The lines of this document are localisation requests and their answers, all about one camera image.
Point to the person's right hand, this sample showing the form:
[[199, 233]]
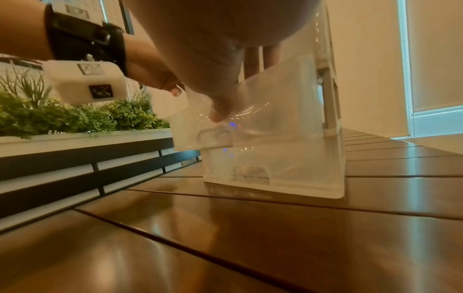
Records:
[[217, 34]]

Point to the person's left hand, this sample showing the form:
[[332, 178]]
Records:
[[148, 68]]

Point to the white drawer organizer box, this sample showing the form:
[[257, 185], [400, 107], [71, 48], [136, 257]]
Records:
[[289, 160]]

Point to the black left wristband with markers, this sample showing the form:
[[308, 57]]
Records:
[[83, 43]]

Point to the beige roller blind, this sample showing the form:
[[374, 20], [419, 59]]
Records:
[[437, 51]]

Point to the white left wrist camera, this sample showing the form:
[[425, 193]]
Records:
[[65, 80]]

